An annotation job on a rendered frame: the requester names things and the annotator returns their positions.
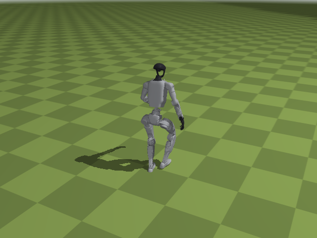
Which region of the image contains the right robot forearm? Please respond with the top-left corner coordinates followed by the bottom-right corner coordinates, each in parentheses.
top-left (174, 100), bottom-right (183, 118)

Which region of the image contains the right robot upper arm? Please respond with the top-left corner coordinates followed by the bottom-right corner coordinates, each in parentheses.
top-left (164, 82), bottom-right (178, 106)

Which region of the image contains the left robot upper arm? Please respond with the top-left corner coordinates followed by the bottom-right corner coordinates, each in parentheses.
top-left (141, 81), bottom-right (149, 101)

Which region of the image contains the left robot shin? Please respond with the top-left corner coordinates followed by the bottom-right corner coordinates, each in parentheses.
top-left (147, 138), bottom-right (155, 169)

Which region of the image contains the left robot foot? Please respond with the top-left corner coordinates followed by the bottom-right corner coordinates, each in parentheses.
top-left (148, 162), bottom-right (156, 173)

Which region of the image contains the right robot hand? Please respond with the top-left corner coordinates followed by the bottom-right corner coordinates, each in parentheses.
top-left (179, 117), bottom-right (184, 130)

